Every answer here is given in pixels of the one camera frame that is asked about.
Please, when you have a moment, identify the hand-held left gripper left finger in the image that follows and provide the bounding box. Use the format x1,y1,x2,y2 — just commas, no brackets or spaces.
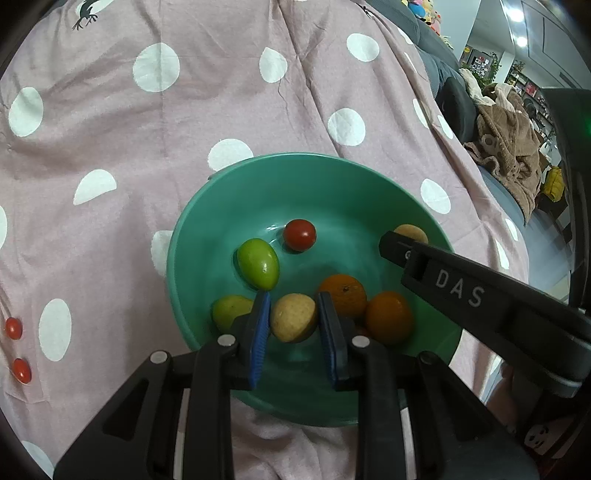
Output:
53,291,273,480

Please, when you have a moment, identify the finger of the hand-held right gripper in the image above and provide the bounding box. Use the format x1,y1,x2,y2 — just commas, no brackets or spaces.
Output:
379,231,428,278

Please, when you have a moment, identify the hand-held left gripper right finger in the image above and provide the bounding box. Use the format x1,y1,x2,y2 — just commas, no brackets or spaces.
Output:
316,291,541,480

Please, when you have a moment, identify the beige longan fruit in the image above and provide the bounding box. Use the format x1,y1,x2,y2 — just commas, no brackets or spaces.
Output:
269,293,319,344
392,224,429,245

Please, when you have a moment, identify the large bright orange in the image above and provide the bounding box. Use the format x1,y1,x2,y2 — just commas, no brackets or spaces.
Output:
318,274,368,319

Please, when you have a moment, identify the small dark orange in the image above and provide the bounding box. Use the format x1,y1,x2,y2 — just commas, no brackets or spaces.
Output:
365,291,414,346

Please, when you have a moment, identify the green plastic bowl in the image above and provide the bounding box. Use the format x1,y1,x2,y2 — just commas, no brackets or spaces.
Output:
167,153,464,428

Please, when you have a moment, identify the dark panda print cloth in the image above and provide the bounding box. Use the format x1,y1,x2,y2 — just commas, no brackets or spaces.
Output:
517,397,591,462

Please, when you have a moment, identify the yellow bag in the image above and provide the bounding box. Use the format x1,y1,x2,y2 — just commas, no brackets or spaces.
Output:
545,166,565,201

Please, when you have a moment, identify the brown fleece blanket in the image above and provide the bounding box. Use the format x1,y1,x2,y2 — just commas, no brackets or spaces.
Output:
464,85,543,217

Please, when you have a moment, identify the cluttered display shelf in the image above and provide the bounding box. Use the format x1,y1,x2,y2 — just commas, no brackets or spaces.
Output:
462,44,555,134

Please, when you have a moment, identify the row of plush toys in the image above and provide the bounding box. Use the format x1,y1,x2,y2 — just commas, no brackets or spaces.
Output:
401,0,452,41

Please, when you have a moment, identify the pink polka dot blanket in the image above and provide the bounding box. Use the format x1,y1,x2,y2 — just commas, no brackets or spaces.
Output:
0,0,532,480

